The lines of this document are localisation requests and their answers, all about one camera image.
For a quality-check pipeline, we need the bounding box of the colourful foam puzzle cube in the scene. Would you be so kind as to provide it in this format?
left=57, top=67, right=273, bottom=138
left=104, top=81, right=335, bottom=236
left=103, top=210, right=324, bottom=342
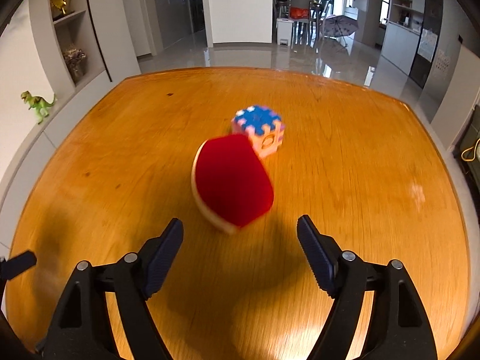
left=231, top=105, right=285, bottom=158

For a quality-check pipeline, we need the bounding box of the red table tennis paddle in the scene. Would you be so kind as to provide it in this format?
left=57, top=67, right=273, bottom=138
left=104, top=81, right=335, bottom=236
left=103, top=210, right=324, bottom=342
left=190, top=133, right=274, bottom=235

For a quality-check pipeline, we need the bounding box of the open patterned umbrella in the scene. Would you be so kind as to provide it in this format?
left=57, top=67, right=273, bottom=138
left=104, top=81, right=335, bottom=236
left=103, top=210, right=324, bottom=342
left=322, top=15, right=359, bottom=38

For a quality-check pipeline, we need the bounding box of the dried flower vase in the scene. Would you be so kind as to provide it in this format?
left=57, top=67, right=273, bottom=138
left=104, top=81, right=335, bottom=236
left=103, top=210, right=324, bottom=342
left=63, top=44, right=87, bottom=82

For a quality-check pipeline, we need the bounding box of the green dinosaur toy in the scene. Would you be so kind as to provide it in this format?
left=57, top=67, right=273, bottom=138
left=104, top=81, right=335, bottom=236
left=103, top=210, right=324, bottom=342
left=20, top=91, right=57, bottom=125

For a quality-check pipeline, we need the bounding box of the white kitchen counter cabinet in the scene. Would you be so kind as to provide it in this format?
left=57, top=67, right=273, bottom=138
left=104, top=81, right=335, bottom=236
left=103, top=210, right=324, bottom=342
left=381, top=22, right=419, bottom=76

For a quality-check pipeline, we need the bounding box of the orange wooden table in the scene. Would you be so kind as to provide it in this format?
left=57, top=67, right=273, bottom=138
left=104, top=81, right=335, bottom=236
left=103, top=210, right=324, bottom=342
left=1, top=67, right=470, bottom=359

